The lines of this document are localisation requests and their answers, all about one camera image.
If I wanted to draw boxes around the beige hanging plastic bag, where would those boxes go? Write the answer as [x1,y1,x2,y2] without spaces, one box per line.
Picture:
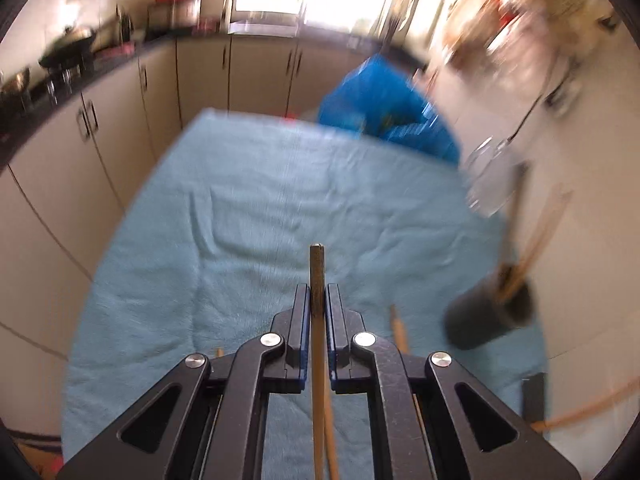
[500,0,619,57]

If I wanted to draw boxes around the pink hanging plastic bag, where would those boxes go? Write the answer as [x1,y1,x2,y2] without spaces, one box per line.
[440,0,532,69]

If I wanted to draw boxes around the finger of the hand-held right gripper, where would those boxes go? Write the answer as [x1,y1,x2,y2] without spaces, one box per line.
[522,373,547,422]

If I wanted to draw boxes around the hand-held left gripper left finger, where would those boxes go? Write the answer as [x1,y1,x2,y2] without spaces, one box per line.
[56,284,312,480]

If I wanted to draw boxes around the black kitchen countertop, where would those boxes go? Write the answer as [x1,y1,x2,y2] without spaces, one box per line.
[0,29,416,171]

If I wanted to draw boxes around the black wok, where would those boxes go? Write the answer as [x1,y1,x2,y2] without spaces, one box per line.
[38,24,99,69]

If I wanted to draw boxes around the black utensil cup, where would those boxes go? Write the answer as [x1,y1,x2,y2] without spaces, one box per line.
[443,264,535,352]

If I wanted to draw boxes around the steel pot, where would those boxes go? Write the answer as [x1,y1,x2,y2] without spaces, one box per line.
[0,70,32,111]

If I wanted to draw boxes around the clear glass mug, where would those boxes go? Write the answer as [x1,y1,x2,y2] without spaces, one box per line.
[463,135,527,219]

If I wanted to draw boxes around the black cable with plug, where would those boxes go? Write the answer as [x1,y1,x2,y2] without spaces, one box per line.
[502,60,587,147]

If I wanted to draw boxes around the blue plastic bag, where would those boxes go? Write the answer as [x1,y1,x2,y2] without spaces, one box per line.
[317,54,462,165]

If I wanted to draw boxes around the light blue tablecloth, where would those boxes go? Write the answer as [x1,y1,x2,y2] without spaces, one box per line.
[60,109,551,480]

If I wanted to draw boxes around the cream base cabinets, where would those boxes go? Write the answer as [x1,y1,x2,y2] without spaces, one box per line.
[175,35,382,122]
[0,42,182,441]

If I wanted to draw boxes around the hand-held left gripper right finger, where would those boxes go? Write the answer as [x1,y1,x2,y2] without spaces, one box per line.
[325,283,582,480]

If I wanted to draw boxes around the gas stove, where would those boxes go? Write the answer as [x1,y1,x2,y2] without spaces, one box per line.
[29,55,97,107]

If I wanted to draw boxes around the steel sink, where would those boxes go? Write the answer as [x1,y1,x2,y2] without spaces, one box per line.
[227,19,304,37]

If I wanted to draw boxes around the long wooden chopstick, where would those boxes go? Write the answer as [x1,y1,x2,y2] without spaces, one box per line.
[515,193,574,286]
[530,382,640,434]
[497,217,556,304]
[308,243,329,480]
[503,162,530,275]

